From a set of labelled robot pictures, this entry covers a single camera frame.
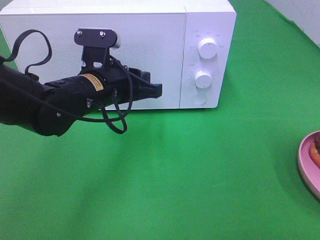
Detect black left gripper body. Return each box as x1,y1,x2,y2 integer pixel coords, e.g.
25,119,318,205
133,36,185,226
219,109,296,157
78,66,140,110

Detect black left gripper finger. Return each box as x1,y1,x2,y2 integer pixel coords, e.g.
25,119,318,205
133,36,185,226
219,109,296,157
128,67,151,87
134,81,163,101

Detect white microwave door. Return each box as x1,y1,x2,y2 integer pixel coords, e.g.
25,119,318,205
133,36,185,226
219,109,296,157
0,13,185,109

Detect round white door release button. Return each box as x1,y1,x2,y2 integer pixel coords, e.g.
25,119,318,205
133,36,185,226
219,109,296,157
191,93,207,106

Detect white timer knob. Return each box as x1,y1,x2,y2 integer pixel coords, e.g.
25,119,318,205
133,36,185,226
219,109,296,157
194,70,213,89

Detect burger with lettuce and tomato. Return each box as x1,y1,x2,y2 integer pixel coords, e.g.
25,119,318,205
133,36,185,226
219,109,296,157
309,134,320,168

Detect pink round plate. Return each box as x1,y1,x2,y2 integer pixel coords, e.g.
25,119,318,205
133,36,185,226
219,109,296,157
297,130,320,200

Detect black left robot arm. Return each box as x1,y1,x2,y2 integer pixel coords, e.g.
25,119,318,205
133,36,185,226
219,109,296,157
0,57,163,136

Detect white microwave oven body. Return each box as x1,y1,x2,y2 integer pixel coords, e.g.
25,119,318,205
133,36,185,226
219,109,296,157
0,0,237,109

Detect upper white power knob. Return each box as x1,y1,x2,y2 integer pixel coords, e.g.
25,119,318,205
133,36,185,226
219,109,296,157
197,36,218,60

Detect green table cloth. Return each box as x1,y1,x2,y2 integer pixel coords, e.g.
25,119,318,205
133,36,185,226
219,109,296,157
0,0,320,240

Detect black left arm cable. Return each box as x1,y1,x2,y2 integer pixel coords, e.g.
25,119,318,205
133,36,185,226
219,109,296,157
0,29,133,135

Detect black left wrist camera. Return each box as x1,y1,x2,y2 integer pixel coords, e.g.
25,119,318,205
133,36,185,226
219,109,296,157
74,28,121,69

